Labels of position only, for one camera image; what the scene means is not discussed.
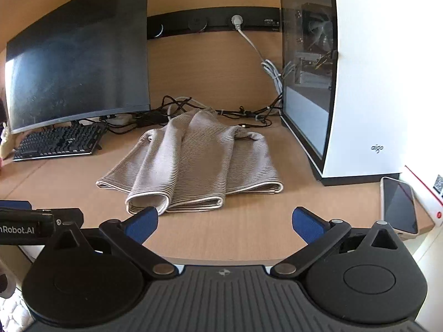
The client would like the white power cable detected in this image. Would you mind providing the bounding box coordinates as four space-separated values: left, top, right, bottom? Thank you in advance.
230 14 285 95

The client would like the white computer case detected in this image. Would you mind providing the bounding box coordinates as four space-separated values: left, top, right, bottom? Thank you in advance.
280 0 443 186

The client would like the white power adapter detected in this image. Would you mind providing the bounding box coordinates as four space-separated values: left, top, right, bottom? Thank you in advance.
105 113 130 126

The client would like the black keyboard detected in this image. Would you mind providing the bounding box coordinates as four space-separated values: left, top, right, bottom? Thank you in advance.
12 121 109 162

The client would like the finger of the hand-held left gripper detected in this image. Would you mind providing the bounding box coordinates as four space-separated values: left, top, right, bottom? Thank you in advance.
36 208 84 232

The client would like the bundle of black cables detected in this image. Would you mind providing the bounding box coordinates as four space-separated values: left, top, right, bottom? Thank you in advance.
104 95 284 135

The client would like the beige object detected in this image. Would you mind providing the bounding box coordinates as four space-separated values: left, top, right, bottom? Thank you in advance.
0 123 18 161

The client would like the striped white garment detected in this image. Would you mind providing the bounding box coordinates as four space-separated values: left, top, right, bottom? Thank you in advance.
96 108 284 216

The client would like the black socket panel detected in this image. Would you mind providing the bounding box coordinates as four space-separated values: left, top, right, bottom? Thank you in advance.
147 7 282 40

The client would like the white box with red edge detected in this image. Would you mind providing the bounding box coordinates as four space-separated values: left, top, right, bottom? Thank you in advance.
403 164 443 229

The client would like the black computer monitor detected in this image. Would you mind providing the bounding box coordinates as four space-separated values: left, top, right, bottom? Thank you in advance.
5 0 152 135

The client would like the black power adapter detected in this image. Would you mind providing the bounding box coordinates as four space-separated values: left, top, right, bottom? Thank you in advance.
136 111 169 127

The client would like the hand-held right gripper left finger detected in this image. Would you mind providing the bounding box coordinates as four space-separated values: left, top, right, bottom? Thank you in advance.
45 206 177 280

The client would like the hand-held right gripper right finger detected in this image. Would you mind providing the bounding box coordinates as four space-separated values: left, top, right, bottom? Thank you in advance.
272 206 402 279

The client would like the smartphone in beige case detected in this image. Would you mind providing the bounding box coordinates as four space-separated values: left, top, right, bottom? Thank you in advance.
380 176 419 239

